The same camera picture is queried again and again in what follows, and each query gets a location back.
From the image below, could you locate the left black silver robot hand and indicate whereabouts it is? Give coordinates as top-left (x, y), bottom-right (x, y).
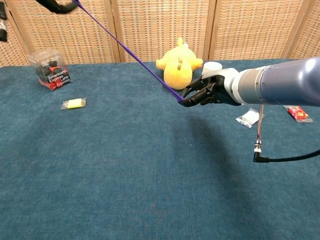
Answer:
top-left (0, 0), bottom-right (81, 43)

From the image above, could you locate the red snack packet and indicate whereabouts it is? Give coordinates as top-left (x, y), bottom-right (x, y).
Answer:
top-left (283, 104), bottom-right (314, 124)

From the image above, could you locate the teal table cloth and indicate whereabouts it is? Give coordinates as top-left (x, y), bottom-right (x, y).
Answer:
top-left (0, 58), bottom-right (320, 240)

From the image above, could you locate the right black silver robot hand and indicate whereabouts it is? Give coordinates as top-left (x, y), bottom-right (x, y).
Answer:
top-left (180, 67), bottom-right (242, 108)

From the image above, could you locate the woven wooden folding screen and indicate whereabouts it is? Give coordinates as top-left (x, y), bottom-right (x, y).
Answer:
top-left (0, 0), bottom-right (320, 68)

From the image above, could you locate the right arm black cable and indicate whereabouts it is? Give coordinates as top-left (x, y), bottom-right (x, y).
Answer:
top-left (252, 104), bottom-right (320, 164)

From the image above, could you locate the clear coffee capsule box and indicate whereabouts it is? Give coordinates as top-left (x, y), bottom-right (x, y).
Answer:
top-left (27, 48), bottom-right (73, 92)

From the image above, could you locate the yellow plush toy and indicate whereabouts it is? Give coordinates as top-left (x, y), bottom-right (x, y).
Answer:
top-left (155, 36), bottom-right (204, 91)

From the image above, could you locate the yellow candy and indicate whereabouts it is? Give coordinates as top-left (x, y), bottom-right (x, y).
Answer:
top-left (60, 97), bottom-right (87, 111)

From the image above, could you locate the white candy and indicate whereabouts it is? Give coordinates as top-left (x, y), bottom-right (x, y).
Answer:
top-left (235, 107), bottom-right (261, 129)

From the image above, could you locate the purple stretchy band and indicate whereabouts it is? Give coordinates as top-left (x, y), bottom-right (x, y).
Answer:
top-left (72, 0), bottom-right (185, 105)

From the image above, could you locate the white paper cup stack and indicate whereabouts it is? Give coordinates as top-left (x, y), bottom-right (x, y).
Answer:
top-left (201, 61), bottom-right (223, 76)

